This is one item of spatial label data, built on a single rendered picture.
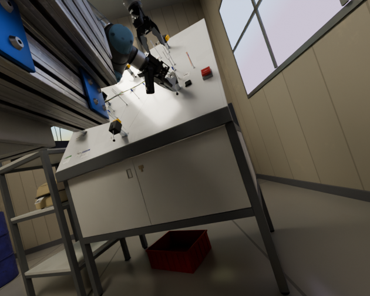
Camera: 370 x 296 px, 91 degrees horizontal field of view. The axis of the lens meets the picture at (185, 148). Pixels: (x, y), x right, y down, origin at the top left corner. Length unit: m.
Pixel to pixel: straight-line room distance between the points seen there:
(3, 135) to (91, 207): 1.05
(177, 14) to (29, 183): 3.80
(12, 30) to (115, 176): 0.96
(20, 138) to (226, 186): 0.76
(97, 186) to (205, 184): 0.70
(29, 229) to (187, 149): 3.38
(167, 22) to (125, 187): 3.28
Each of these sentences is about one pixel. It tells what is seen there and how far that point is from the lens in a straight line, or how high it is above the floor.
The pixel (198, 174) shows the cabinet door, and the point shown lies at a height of 0.61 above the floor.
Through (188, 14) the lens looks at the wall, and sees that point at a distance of 4.03.
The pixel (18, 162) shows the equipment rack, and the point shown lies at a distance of 1.79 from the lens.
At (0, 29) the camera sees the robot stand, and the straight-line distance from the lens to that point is 0.27.
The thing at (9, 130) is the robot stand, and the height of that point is 0.82.
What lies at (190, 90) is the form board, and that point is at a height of 1.05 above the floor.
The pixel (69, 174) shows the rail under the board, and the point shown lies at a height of 0.83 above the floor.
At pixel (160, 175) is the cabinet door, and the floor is 0.65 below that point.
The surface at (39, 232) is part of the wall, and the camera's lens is 3.90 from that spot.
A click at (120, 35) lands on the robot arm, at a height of 1.13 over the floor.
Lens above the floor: 0.71
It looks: 3 degrees up
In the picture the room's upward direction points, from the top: 17 degrees counter-clockwise
